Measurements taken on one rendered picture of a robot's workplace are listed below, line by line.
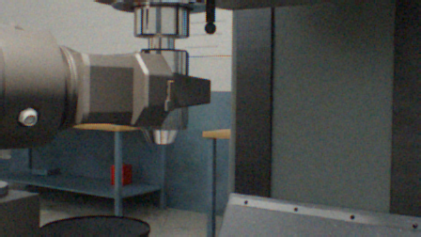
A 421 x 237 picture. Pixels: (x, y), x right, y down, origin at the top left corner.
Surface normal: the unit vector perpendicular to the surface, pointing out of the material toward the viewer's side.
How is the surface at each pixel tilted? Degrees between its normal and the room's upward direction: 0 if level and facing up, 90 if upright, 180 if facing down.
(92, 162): 90
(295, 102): 90
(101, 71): 90
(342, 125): 90
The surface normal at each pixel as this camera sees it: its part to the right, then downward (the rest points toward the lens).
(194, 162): -0.56, 0.04
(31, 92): 0.64, 0.14
